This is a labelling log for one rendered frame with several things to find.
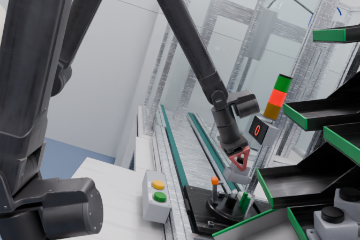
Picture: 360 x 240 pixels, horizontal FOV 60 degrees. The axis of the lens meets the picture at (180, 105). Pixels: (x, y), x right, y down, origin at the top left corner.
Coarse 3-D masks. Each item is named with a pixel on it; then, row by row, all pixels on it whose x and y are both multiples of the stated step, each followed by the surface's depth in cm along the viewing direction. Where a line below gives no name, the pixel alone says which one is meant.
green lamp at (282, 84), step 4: (280, 76) 106; (276, 80) 107; (280, 80) 106; (284, 80) 105; (288, 80) 105; (276, 84) 107; (280, 84) 106; (284, 84) 105; (288, 84) 105; (276, 88) 106; (280, 88) 106; (284, 88) 105; (288, 88) 106; (284, 92) 106
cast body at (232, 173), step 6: (240, 162) 91; (228, 168) 92; (234, 168) 91; (246, 168) 91; (228, 174) 91; (234, 174) 91; (240, 174) 91; (246, 174) 91; (228, 180) 91; (234, 180) 91; (240, 180) 91; (246, 180) 92
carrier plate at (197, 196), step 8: (184, 192) 103; (192, 192) 101; (200, 192) 103; (208, 192) 104; (192, 200) 96; (200, 200) 97; (192, 208) 91; (200, 208) 93; (192, 216) 89; (200, 216) 89; (208, 216) 90; (200, 224) 85; (216, 224) 87; (224, 224) 89; (200, 232) 82; (208, 232) 83
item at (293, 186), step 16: (304, 160) 69; (320, 160) 69; (336, 160) 69; (272, 176) 70; (288, 176) 69; (304, 176) 68; (320, 176) 67; (336, 176) 66; (352, 176) 56; (272, 192) 63; (288, 192) 62; (304, 192) 62; (320, 192) 57; (272, 208) 58
